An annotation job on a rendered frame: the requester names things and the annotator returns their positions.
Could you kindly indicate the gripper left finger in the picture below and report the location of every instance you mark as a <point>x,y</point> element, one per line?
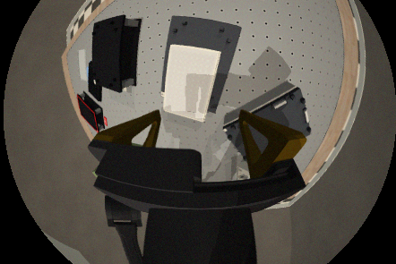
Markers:
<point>124,132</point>

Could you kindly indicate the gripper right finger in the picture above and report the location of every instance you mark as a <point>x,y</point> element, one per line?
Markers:
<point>283,142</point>

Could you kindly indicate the white button panel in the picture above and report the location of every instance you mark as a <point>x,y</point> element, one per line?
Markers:
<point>242,168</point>

